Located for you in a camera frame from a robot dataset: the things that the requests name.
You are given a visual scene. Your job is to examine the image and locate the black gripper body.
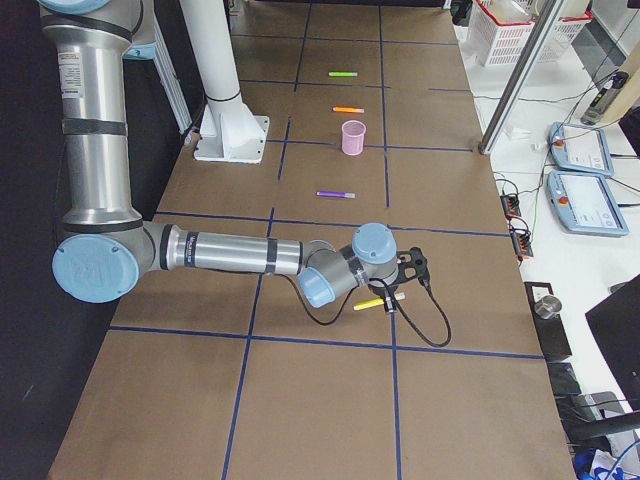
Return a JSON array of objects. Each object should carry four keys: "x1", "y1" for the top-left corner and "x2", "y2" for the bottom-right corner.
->
[{"x1": 368, "y1": 247, "x2": 430, "y2": 296}]

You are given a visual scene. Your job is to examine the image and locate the yellow highlighter pen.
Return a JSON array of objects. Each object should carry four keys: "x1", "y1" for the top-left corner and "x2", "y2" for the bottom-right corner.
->
[{"x1": 353, "y1": 292, "x2": 406, "y2": 311}]

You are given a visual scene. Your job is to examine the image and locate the purple highlighter pen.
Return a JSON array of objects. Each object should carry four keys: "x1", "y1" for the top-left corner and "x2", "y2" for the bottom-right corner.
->
[{"x1": 316, "y1": 190, "x2": 356, "y2": 199}]

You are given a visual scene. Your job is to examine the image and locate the orange highlighter pen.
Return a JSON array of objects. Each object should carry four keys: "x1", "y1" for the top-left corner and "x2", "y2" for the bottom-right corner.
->
[{"x1": 332, "y1": 106, "x2": 365, "y2": 114}]

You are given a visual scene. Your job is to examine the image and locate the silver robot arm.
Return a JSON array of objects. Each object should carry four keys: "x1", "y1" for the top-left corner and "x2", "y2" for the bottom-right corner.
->
[{"x1": 40, "y1": 1, "x2": 430, "y2": 311}]

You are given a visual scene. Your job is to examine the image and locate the pink mesh pen holder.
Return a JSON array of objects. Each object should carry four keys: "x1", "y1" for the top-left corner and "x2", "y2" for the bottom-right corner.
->
[{"x1": 341, "y1": 120, "x2": 367, "y2": 156}]

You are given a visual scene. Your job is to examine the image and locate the orange black power strip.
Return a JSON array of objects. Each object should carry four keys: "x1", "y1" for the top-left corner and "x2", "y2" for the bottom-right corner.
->
[{"x1": 500, "y1": 193, "x2": 534, "y2": 263}]

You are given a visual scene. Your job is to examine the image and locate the metal cup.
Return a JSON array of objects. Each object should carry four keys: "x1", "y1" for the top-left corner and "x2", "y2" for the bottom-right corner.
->
[{"x1": 534, "y1": 294, "x2": 562, "y2": 320}]

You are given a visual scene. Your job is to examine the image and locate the near teach pendant tablet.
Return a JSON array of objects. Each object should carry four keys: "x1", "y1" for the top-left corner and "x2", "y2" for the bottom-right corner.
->
[{"x1": 547, "y1": 170, "x2": 629, "y2": 237}]

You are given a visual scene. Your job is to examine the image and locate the teach pendant tablet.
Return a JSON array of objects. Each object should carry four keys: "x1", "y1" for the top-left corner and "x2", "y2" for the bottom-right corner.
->
[
  {"x1": 547, "y1": 170, "x2": 629, "y2": 237},
  {"x1": 548, "y1": 122, "x2": 614, "y2": 177}
]

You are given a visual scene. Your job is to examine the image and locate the far teach pendant tablet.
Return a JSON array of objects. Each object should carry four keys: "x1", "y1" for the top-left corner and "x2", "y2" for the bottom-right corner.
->
[{"x1": 548, "y1": 122, "x2": 614, "y2": 177}]

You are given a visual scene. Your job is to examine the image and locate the black monitor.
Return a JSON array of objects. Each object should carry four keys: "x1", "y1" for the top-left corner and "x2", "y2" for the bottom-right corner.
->
[{"x1": 586, "y1": 276, "x2": 640, "y2": 410}]

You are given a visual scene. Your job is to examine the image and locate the white red plastic basket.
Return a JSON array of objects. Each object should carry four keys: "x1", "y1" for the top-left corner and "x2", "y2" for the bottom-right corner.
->
[{"x1": 464, "y1": 1, "x2": 593, "y2": 67}]

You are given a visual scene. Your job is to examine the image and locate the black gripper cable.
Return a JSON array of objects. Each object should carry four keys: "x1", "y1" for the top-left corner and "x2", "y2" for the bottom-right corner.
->
[{"x1": 287, "y1": 273, "x2": 452, "y2": 349}]

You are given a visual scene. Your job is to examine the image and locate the aluminium frame post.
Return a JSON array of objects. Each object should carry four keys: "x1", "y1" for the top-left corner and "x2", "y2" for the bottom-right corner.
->
[{"x1": 478, "y1": 0, "x2": 565, "y2": 155}]

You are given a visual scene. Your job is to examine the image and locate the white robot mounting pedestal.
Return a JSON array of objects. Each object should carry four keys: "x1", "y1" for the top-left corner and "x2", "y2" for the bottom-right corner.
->
[{"x1": 180, "y1": 0, "x2": 270, "y2": 164}]

